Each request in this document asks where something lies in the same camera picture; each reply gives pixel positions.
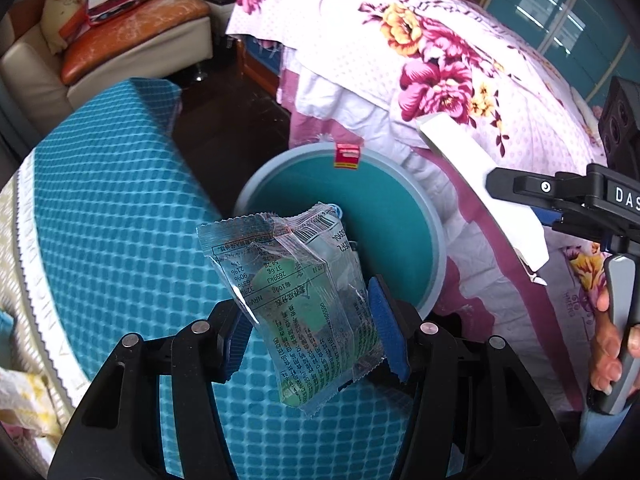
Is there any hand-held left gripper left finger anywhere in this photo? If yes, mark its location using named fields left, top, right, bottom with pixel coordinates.
left=47, top=300, right=256, bottom=480

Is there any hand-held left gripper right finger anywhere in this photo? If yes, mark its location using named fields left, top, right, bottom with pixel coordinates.
left=367, top=275, right=581, bottom=480

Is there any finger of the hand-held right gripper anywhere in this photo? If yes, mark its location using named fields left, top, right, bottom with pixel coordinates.
left=487, top=165, right=596, bottom=212
left=542, top=207, right=608, bottom=235

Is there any clear green snack packet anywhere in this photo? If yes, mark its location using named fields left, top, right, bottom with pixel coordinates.
left=196, top=202, right=386, bottom=420

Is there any white cardboard box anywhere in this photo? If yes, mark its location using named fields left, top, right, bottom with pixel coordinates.
left=416, top=114, right=551, bottom=286

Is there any teal round bin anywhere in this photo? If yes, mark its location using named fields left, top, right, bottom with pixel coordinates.
left=232, top=147, right=447, bottom=318

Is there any yellow white food wrapper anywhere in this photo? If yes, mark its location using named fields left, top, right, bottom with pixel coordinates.
left=0, top=367, right=61, bottom=441

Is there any person's right hand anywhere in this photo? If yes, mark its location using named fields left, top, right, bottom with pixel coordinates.
left=589, top=287, right=625, bottom=396

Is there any pink white bed sheet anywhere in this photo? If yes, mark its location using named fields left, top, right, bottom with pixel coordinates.
left=277, top=40, right=616, bottom=411

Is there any teal wardrobe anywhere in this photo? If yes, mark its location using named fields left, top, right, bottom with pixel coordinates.
left=480, top=0, right=633, bottom=106

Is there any red sticker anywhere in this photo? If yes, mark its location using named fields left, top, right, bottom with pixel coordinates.
left=332, top=142, right=362, bottom=169

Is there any pink floral blanket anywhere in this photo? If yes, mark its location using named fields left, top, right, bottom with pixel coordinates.
left=225, top=0, right=608, bottom=171

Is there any orange seat cushion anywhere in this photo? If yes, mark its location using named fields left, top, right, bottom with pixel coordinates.
left=61, top=0, right=211, bottom=86

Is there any beige sofa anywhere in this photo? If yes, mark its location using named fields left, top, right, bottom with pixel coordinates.
left=0, top=0, right=213, bottom=121

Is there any yellow printed pillow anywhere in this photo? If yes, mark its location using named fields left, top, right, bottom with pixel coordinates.
left=40, top=0, right=93, bottom=53

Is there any wooden bed frame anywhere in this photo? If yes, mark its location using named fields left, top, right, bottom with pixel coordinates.
left=234, top=35, right=287, bottom=107

